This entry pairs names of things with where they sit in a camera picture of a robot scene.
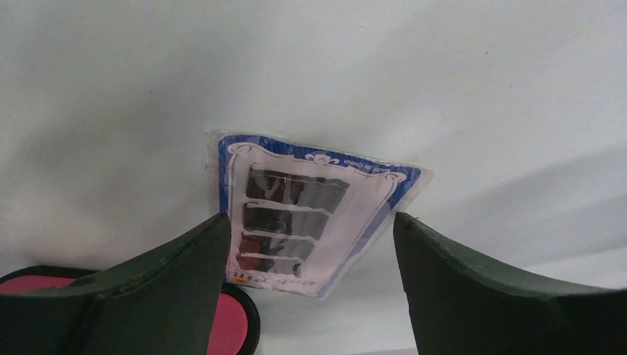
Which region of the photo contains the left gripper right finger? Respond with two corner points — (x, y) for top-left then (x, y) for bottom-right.
(393, 212), (626, 354)

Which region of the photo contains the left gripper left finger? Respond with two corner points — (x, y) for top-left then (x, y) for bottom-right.
(1, 214), (231, 354)

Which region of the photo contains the black pink drawer organizer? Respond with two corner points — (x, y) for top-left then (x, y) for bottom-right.
(1, 266), (260, 355)

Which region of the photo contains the bob pin card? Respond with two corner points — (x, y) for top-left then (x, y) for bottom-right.
(206, 129), (434, 299)

